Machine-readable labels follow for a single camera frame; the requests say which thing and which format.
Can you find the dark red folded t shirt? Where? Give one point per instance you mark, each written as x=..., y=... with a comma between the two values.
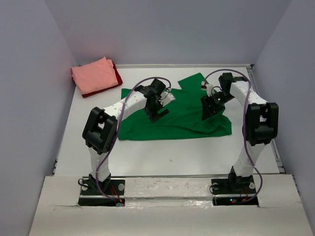
x=119, y=83

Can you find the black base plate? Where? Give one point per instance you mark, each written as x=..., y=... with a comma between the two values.
x=226, y=193
x=90, y=196

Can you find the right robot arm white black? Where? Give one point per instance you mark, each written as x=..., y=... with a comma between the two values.
x=259, y=128

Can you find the white cardboard front cover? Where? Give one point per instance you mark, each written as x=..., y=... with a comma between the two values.
x=160, y=206

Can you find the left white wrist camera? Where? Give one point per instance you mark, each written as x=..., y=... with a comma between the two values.
x=166, y=98

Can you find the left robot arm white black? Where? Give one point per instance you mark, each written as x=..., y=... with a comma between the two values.
x=103, y=125

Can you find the pink folded t shirt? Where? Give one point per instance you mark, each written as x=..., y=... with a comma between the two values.
x=94, y=76

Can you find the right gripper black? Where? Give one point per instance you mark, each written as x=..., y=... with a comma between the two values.
x=207, y=112

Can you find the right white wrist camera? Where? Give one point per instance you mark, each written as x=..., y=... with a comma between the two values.
x=209, y=88

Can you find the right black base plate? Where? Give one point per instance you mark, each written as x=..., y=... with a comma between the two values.
x=226, y=193

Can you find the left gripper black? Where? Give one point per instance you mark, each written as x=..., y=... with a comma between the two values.
x=153, y=116

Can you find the green t shirt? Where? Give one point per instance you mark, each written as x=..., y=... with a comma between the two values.
x=183, y=120

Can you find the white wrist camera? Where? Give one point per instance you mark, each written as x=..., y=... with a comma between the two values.
x=209, y=88
x=166, y=98

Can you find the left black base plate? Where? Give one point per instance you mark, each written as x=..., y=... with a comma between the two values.
x=90, y=196

